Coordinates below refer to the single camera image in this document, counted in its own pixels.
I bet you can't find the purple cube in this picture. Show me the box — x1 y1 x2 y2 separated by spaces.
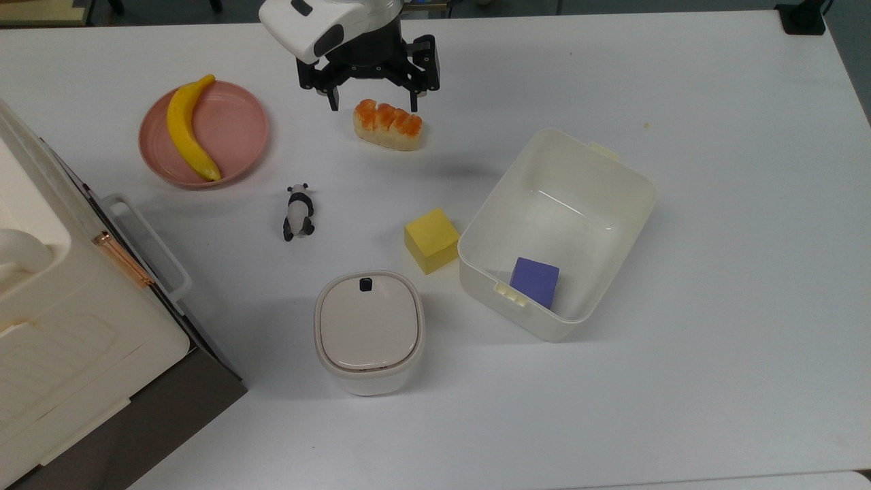
509 257 561 310

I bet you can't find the toy panda figure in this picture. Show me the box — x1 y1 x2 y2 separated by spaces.
282 182 317 242

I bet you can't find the toy bread with orange glaze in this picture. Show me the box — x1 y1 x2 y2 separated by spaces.
352 99 424 152

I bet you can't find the cream and brown drawer cabinet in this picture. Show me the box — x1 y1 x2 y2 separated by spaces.
0 99 247 490

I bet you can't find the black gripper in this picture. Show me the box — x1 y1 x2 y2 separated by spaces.
296 20 441 113

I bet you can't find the copper bar handle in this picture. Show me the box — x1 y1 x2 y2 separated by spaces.
92 231 154 288

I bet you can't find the black stand base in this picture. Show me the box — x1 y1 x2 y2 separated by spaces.
774 0 827 36

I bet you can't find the yellow cube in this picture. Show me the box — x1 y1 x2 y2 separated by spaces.
404 208 461 276

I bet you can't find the yellow toy banana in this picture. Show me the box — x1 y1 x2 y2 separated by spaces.
167 73 223 182

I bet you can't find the white lidded canister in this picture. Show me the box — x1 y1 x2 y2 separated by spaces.
313 270 427 397

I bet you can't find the white drawer handle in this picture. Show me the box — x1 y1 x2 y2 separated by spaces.
102 194 193 301

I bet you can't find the pink plate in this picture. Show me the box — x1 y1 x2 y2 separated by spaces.
138 80 270 190

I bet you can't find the white plastic box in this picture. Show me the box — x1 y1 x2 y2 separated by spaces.
457 127 658 343

